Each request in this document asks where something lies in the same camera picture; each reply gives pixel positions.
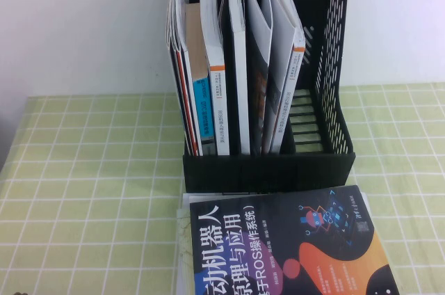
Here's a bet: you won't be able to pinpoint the white ROS2 book orange trim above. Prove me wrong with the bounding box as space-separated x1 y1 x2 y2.
263 0 307 155

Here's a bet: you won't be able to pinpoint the short white book orange band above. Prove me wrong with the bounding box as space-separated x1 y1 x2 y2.
198 0 231 156

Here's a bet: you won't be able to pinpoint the tall white spine book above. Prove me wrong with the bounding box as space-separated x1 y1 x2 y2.
227 0 252 155

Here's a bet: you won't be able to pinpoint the thin white orange-edged book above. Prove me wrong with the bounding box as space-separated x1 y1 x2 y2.
175 46 205 157

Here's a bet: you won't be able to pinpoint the black plastic book holder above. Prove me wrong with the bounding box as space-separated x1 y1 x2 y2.
168 0 357 194

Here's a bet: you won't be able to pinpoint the blue spine book tan pages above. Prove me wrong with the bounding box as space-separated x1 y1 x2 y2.
183 2 216 156

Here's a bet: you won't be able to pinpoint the black cover robot book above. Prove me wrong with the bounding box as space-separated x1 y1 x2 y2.
189 184 401 295

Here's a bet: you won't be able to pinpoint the leftmost red edged books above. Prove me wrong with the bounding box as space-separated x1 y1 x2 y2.
165 0 195 155

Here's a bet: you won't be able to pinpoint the dark cover magazine grey pages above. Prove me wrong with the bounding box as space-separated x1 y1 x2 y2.
245 0 275 155

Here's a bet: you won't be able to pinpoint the green checked tablecloth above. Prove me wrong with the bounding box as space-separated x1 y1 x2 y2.
0 81 445 295

